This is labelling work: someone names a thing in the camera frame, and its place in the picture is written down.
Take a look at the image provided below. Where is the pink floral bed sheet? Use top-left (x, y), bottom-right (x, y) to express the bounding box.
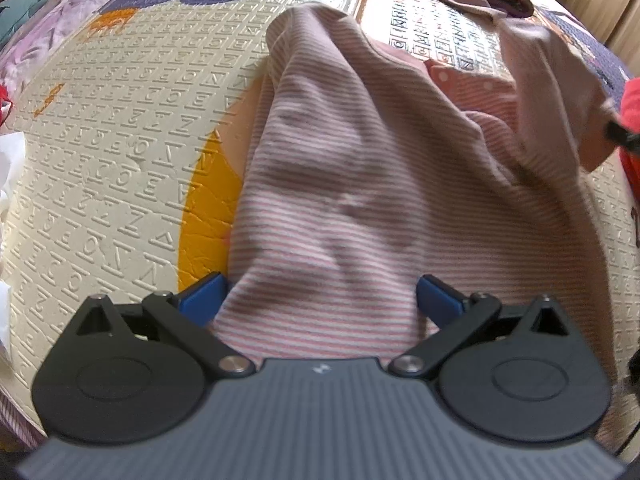
top-left (0, 0), bottom-right (166, 61)

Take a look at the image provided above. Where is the red cushion with grey patches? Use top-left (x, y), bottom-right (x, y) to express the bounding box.
top-left (617, 77), bottom-right (640, 196)

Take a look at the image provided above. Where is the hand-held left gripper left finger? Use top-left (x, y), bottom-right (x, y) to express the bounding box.
top-left (75, 271), bottom-right (256, 380)

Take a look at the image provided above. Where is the printed foam play mat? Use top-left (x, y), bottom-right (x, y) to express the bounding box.
top-left (0, 0), bottom-right (640, 441)

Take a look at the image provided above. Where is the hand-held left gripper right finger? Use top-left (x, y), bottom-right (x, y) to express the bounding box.
top-left (389, 275), bottom-right (571, 380)

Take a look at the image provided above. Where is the pink striped baby shirt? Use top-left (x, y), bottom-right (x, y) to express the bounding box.
top-left (0, 2), bottom-right (626, 453)

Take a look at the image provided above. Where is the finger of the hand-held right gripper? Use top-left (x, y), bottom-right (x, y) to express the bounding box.
top-left (602, 119), bottom-right (640, 155)

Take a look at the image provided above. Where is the teal cloth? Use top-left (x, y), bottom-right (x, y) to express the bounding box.
top-left (0, 0), bottom-right (51, 46)

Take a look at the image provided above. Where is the wooden wardrobe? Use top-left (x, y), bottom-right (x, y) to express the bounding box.
top-left (557, 0), bottom-right (640, 66)

